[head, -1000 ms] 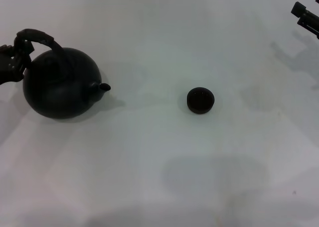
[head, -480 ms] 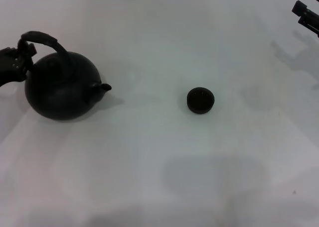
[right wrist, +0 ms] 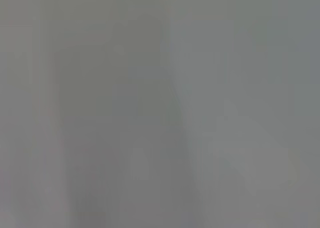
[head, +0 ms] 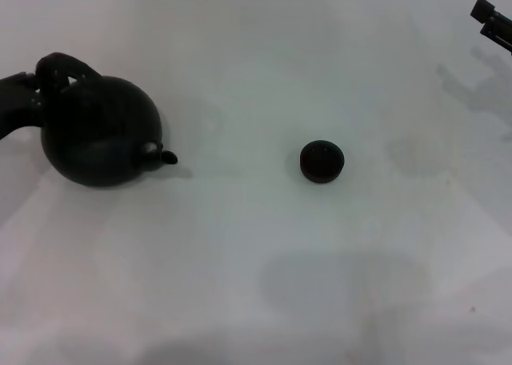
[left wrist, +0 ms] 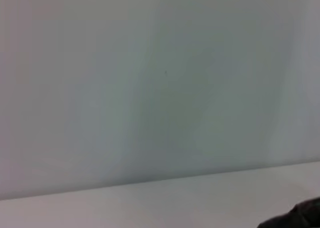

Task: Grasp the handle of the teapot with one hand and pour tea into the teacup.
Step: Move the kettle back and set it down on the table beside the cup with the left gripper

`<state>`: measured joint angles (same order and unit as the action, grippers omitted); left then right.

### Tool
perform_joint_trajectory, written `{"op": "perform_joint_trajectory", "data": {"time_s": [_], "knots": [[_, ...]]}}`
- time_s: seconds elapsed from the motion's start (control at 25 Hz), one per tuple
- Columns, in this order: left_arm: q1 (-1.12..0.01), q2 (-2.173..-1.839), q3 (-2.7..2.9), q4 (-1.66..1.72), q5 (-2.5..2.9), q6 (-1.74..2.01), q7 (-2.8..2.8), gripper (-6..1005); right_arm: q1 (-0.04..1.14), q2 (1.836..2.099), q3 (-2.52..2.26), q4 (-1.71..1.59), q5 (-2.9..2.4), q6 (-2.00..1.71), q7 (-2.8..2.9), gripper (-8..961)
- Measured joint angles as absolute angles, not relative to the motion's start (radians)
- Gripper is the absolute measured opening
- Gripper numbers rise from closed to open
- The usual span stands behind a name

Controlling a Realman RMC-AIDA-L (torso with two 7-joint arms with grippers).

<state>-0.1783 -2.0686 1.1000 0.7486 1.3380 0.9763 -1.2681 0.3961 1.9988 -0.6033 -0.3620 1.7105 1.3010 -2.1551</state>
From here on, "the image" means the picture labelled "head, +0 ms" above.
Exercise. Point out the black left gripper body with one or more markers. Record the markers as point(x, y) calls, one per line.
point(16, 105)

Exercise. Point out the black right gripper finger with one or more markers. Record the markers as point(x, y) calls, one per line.
point(498, 26)

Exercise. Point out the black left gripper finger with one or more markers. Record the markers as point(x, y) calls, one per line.
point(39, 109)
point(31, 81)

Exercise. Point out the black round teapot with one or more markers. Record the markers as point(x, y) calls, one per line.
point(100, 141)

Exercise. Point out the small black teacup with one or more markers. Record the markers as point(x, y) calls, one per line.
point(322, 163)

